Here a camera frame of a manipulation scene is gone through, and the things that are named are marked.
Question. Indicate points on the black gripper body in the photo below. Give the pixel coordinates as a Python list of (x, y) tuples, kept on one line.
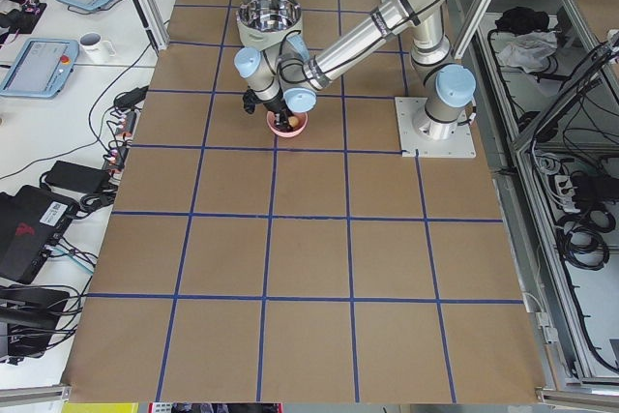
[(274, 105)]

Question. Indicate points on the brown egg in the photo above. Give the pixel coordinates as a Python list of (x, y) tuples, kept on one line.
[(293, 121)]

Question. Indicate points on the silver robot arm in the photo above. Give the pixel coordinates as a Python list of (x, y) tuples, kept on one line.
[(284, 77)]

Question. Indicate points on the pale green electric pot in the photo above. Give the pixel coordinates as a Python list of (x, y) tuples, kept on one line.
[(262, 23)]

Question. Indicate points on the pink bowl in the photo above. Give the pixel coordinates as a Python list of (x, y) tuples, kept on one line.
[(287, 133)]

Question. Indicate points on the brown paper table mat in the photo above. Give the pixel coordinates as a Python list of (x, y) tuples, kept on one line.
[(323, 268)]

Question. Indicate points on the power strip with plugs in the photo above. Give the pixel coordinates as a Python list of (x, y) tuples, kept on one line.
[(122, 127)]

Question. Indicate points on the white mug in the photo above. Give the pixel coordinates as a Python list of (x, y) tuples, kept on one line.
[(98, 49)]

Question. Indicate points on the black power adapter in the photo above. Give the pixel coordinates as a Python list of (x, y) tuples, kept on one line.
[(75, 177)]

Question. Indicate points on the lower blue teach pendant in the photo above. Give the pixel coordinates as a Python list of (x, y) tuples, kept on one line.
[(41, 69)]

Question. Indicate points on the white crumpled cloth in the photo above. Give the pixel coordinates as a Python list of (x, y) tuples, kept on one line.
[(534, 54)]

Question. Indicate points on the black cloth bundle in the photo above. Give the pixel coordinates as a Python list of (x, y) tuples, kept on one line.
[(522, 21)]

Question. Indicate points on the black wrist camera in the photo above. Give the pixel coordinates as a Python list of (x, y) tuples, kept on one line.
[(250, 101)]

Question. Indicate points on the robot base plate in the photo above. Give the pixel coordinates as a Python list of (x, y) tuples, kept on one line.
[(422, 137)]

